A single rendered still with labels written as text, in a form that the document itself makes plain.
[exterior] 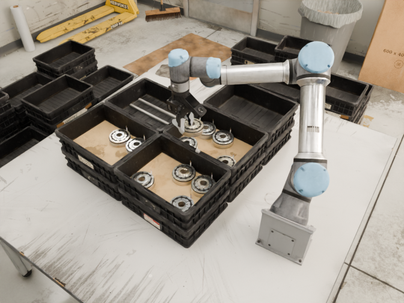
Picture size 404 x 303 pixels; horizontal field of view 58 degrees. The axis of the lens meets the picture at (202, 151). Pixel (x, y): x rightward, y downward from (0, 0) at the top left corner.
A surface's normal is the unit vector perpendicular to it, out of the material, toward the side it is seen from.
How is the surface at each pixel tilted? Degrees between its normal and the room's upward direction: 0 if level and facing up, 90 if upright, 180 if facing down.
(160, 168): 0
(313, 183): 52
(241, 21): 90
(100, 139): 0
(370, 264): 0
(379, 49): 76
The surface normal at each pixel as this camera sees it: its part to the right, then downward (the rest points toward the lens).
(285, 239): -0.51, 0.59
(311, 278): 0.00, -0.73
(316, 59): -0.10, -0.18
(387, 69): -0.52, 0.33
